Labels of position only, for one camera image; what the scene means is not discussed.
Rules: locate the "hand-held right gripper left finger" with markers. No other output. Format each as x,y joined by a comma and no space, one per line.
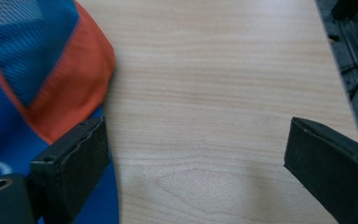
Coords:
71,165

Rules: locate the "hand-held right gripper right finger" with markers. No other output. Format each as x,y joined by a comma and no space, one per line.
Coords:
332,165

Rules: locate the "blue and orange cap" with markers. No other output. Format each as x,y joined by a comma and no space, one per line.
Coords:
28,77

